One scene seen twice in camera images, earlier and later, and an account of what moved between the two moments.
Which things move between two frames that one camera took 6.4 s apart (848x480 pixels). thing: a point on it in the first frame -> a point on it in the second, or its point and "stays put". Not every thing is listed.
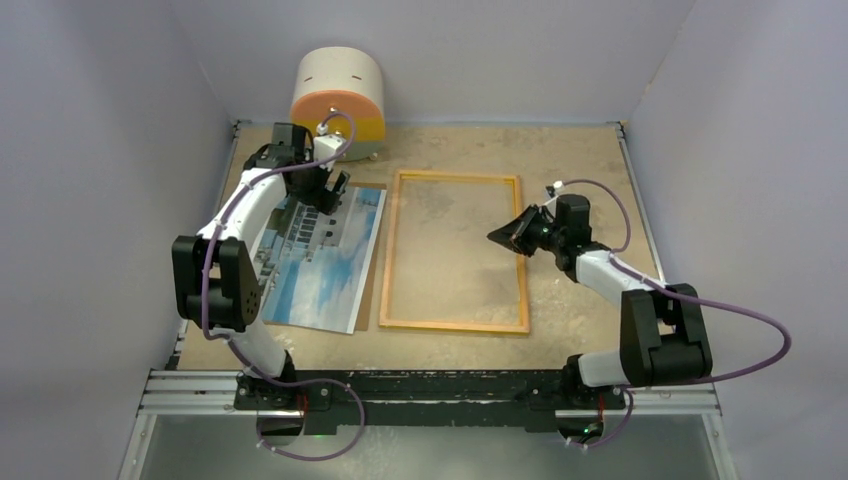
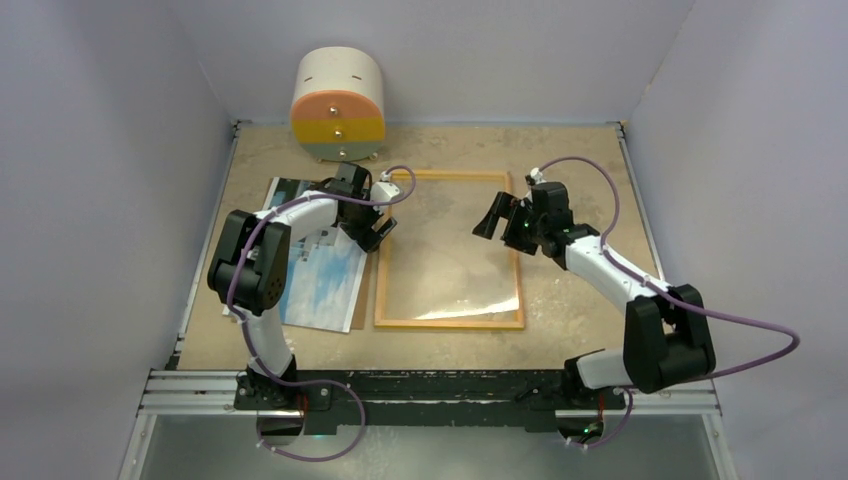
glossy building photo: x=311 y=265 stays put
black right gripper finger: x=518 y=234 -> x=501 y=207
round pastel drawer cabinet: x=339 y=91 stays put
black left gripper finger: x=328 y=202 -> x=364 y=234
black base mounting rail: x=332 y=398 stays put
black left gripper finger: x=341 y=183 -> x=384 y=226
